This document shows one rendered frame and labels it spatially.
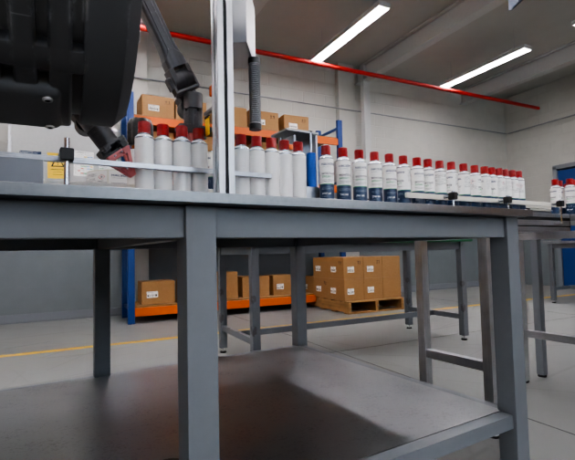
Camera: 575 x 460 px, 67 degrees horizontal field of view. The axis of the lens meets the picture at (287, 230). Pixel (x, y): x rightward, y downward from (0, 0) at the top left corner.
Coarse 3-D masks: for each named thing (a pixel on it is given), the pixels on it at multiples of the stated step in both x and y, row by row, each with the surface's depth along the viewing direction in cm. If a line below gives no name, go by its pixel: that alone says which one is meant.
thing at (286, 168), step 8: (280, 144) 142; (288, 144) 143; (280, 152) 141; (288, 152) 141; (280, 160) 141; (288, 160) 141; (280, 168) 141; (288, 168) 141; (280, 176) 141; (288, 176) 141; (280, 184) 141; (288, 184) 141; (280, 192) 141; (288, 192) 140
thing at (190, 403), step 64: (192, 256) 80; (512, 256) 132; (192, 320) 79; (512, 320) 130; (64, 384) 170; (128, 384) 168; (192, 384) 79; (256, 384) 164; (320, 384) 163; (384, 384) 161; (512, 384) 129; (0, 448) 114; (64, 448) 113; (128, 448) 112; (192, 448) 78; (256, 448) 111; (320, 448) 110; (384, 448) 109; (448, 448) 114; (512, 448) 129
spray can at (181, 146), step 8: (176, 128) 124; (184, 128) 124; (176, 136) 124; (184, 136) 124; (176, 144) 122; (184, 144) 123; (176, 152) 122; (184, 152) 122; (176, 160) 122; (184, 160) 122; (176, 176) 122; (184, 176) 122; (176, 184) 122; (184, 184) 122
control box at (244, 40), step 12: (240, 0) 118; (240, 12) 118; (252, 12) 129; (240, 24) 118; (252, 24) 129; (240, 36) 118; (252, 36) 128; (240, 48) 121; (252, 48) 127; (240, 60) 129
